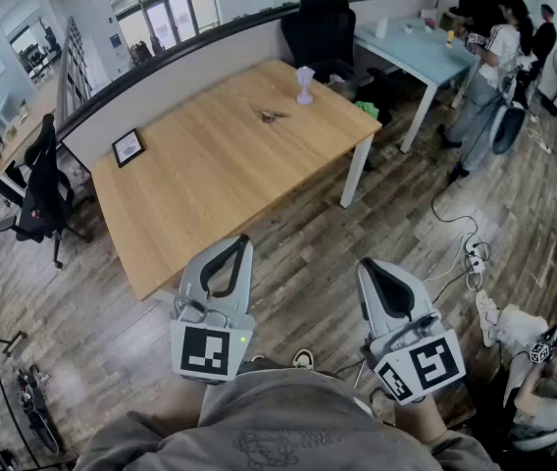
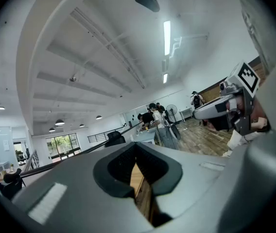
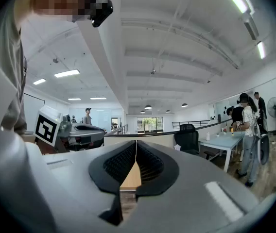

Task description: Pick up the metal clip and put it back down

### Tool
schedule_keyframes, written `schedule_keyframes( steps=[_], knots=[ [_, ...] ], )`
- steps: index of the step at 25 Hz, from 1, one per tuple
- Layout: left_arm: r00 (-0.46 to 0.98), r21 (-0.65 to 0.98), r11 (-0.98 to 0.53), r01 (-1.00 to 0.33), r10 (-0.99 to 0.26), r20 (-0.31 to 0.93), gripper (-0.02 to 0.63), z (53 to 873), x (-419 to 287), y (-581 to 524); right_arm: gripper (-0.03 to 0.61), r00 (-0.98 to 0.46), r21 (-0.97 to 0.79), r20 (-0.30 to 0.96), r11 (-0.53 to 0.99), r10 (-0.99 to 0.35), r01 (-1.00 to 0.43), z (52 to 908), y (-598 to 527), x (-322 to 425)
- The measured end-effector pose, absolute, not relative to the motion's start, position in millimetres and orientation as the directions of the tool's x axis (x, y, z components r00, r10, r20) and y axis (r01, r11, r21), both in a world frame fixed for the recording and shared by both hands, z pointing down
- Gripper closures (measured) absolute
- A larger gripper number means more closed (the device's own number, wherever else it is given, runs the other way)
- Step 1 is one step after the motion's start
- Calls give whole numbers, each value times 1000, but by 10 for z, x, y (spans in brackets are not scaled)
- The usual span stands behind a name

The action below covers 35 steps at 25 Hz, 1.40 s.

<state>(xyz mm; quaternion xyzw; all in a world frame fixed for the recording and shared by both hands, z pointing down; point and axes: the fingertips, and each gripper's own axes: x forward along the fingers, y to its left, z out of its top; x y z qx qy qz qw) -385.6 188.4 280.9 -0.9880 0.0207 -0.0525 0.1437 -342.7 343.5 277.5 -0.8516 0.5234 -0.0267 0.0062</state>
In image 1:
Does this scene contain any wooden table with white legs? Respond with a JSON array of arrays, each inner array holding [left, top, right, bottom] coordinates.
[[89, 59, 383, 303]]

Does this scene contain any heap of black equipment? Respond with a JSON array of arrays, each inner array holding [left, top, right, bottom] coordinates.
[[13, 363, 62, 455]]

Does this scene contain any person's grey shirt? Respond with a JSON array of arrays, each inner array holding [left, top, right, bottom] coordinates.
[[73, 360, 503, 471]]

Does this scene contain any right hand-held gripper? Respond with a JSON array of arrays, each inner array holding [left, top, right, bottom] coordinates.
[[356, 257, 467, 406]]

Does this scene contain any large glass window front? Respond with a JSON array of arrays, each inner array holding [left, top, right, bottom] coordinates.
[[100, 0, 221, 53]]

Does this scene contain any black office chair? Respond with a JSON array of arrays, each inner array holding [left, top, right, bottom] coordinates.
[[0, 113, 93, 270], [280, 0, 358, 85]]

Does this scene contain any white and black shoe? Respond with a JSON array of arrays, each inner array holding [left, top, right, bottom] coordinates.
[[290, 347, 316, 371]]

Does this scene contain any white power strip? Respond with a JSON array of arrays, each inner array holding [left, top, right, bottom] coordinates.
[[528, 130, 553, 155], [464, 240, 488, 277]]

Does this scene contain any purple plastic ornament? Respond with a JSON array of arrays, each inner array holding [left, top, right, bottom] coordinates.
[[295, 65, 317, 106]]

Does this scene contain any person's right forearm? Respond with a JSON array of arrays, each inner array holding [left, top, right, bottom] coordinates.
[[393, 394, 451, 445]]

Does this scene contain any light blue table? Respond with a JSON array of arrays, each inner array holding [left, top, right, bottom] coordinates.
[[354, 15, 481, 154]]

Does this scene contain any metal stair railing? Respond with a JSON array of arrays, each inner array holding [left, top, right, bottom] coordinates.
[[55, 16, 94, 130]]

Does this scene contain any wooden work table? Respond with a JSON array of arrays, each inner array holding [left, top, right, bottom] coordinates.
[[0, 78, 64, 179]]

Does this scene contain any black framed picture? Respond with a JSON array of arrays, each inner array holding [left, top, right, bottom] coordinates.
[[111, 128, 146, 170]]

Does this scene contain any white partition with black rail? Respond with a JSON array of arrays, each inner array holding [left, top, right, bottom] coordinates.
[[55, 0, 461, 171]]

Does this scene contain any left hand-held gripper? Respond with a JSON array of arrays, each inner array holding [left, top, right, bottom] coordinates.
[[169, 235, 256, 386]]

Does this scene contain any white swivel chair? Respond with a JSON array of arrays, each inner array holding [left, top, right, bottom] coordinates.
[[487, 101, 528, 156]]

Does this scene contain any rolling whiteboard with black frame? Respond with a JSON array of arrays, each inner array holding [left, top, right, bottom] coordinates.
[[0, 326, 64, 465]]

